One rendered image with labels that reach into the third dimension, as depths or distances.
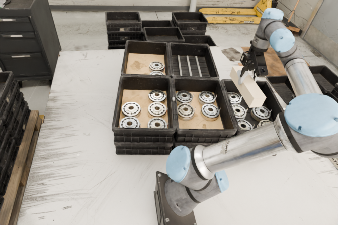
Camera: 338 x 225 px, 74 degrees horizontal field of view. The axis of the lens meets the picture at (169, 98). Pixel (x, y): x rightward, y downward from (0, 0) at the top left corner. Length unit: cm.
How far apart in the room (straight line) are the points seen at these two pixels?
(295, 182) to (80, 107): 129
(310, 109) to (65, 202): 102
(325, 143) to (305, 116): 8
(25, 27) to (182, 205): 203
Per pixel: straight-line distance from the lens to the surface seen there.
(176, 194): 93
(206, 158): 74
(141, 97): 134
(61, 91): 166
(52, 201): 121
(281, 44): 91
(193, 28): 286
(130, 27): 271
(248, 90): 110
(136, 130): 106
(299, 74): 92
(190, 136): 113
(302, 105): 65
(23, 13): 237
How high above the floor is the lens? 176
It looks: 44 degrees down
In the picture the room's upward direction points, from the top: 7 degrees clockwise
